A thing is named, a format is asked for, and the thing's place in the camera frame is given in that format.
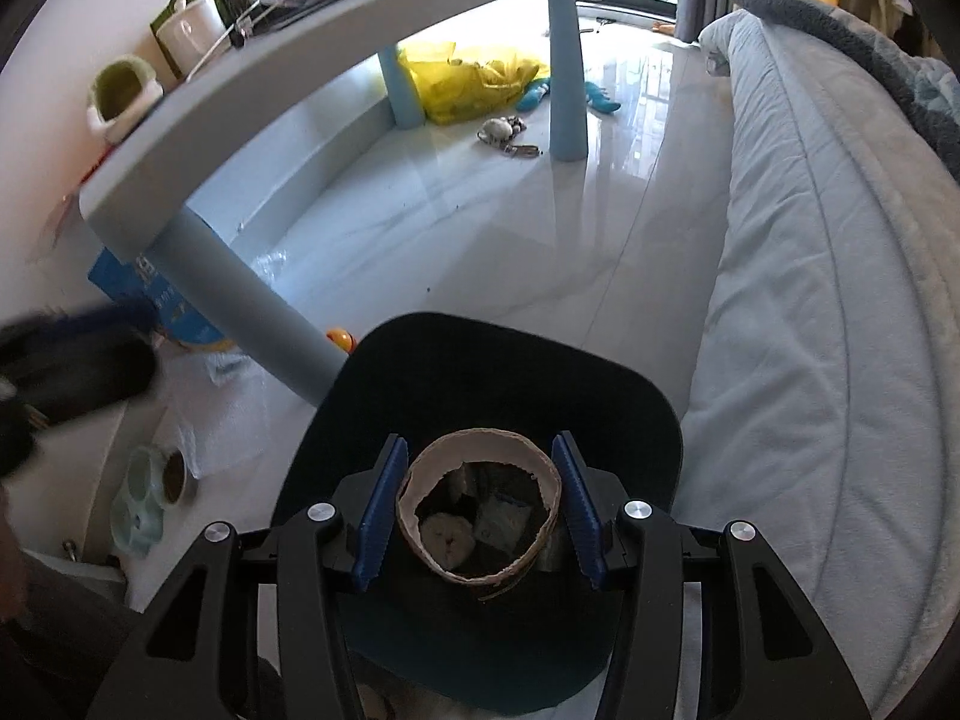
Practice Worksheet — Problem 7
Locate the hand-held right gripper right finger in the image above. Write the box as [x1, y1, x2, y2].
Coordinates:
[551, 431, 875, 720]

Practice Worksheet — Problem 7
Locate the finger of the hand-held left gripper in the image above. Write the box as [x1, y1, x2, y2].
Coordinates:
[0, 305, 160, 428]

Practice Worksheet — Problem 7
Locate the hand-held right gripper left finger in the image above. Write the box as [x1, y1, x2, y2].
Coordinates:
[86, 433, 410, 720]

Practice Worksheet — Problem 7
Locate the cardboard tape roll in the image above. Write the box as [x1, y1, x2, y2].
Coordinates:
[395, 427, 563, 587]

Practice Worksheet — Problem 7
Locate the dark blue trash bin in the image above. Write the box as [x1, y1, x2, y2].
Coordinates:
[270, 311, 685, 717]

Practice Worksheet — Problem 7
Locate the pale blue packet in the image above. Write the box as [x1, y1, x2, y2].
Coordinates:
[472, 491, 535, 552]

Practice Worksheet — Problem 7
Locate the blue cardboard box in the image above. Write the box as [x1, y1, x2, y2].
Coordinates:
[88, 247, 226, 350]

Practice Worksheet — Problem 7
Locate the clear plastic bag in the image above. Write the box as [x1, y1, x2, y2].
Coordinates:
[154, 349, 301, 477]

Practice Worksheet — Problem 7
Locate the pale green pet bowl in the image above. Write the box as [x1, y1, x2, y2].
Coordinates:
[111, 444, 200, 557]

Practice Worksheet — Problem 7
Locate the green white plush slipper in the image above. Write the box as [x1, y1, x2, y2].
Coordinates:
[88, 54, 164, 143]

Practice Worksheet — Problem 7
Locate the white mug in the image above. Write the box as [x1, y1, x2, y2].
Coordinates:
[155, 0, 233, 80]

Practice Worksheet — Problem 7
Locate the light blue table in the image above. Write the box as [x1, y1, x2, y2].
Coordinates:
[79, 0, 590, 406]

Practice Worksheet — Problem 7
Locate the blue plush toy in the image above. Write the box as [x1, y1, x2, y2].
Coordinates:
[517, 79, 623, 115]

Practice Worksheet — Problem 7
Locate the yellow plastic bag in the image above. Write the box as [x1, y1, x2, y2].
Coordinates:
[397, 41, 552, 125]

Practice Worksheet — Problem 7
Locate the keychain with charms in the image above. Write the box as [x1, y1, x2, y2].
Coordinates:
[476, 115, 542, 160]

